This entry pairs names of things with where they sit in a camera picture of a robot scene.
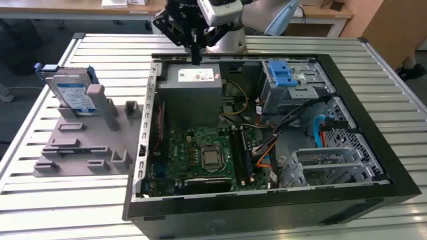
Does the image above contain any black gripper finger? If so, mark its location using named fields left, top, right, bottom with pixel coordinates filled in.
left=152, top=9, right=199, bottom=66
left=196, top=21, right=236, bottom=66

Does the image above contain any hard disk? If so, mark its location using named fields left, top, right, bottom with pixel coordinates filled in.
left=33, top=63, right=101, bottom=116

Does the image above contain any blue data wire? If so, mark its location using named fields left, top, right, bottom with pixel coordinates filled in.
left=312, top=113, right=336, bottom=150

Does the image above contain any silver disk bay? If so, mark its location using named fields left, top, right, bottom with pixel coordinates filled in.
left=279, top=146, right=391, bottom=188

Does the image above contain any plain white box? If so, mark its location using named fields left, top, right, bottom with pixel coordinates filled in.
left=101, top=0, right=128, bottom=10

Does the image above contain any grey power supply unit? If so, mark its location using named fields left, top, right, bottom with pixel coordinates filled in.
left=156, top=62, right=224, bottom=128

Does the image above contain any blue plastic drive latch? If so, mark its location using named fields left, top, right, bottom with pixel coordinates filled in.
left=267, top=60, right=297, bottom=88

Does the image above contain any grey optical drive cage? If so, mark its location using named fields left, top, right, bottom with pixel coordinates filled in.
left=259, top=59, right=336, bottom=116

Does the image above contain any green motherboard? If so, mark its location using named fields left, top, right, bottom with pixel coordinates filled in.
left=145, top=126, right=268, bottom=196

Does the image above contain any black CPU socket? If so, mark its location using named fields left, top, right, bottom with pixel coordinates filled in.
left=199, top=143, right=228, bottom=175

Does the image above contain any black empty RAM slot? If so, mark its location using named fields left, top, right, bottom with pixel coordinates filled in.
left=229, top=126, right=248, bottom=185

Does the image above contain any silver CPU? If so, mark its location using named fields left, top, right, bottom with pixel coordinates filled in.
left=203, top=151, right=221, bottom=168

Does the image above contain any small black desk device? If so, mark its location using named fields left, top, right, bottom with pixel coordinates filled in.
left=328, top=0, right=345, bottom=12

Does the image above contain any grey parts rack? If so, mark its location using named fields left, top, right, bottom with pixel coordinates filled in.
left=32, top=84, right=145, bottom=178

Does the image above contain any black graphics card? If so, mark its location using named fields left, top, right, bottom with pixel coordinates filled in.
left=181, top=176, right=233, bottom=195

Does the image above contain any grey desk foot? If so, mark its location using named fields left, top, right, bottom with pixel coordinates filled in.
left=0, top=82, right=14, bottom=102

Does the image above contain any wooden cabinet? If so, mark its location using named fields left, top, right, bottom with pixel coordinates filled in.
left=339, top=0, right=427, bottom=71

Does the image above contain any person's black shoe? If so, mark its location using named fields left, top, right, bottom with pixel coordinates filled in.
left=396, top=63, right=427, bottom=81

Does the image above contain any black open PC case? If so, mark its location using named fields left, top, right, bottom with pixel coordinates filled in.
left=121, top=52, right=421, bottom=240

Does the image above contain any yellow wire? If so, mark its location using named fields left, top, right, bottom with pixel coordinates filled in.
left=221, top=79, right=249, bottom=117

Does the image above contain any wooden desk white frame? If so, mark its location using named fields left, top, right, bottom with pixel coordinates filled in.
left=0, top=0, right=355, bottom=38

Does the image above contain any multicolour power wire bundle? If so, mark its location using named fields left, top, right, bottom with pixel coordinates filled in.
left=219, top=113, right=277, bottom=130

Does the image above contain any black cable bundle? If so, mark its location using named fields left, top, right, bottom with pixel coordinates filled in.
left=256, top=98, right=329, bottom=156

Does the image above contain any orange wire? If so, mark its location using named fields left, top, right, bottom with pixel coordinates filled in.
left=256, top=154, right=272, bottom=169

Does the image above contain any black power connector wire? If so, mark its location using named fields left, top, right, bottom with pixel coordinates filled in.
left=324, top=119, right=360, bottom=133

